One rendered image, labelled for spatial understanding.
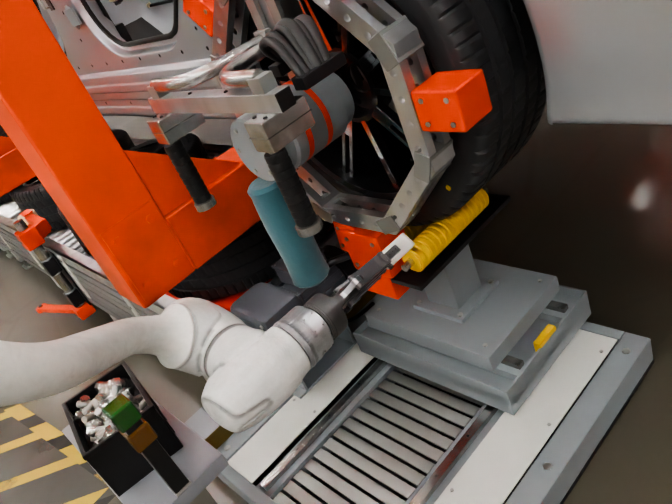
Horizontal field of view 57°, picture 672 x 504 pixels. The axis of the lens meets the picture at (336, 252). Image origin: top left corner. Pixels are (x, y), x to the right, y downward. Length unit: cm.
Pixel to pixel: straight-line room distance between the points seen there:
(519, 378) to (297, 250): 56
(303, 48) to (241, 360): 46
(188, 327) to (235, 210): 69
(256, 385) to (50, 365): 29
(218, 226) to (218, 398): 78
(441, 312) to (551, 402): 32
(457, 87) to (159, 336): 57
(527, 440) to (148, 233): 97
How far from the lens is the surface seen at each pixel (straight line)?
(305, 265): 134
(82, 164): 145
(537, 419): 147
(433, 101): 97
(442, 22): 101
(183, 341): 98
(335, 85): 118
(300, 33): 96
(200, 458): 119
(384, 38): 98
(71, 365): 76
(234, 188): 162
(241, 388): 89
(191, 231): 157
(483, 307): 154
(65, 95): 144
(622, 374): 153
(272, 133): 91
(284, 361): 91
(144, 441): 107
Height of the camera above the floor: 120
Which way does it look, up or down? 30 degrees down
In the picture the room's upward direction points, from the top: 24 degrees counter-clockwise
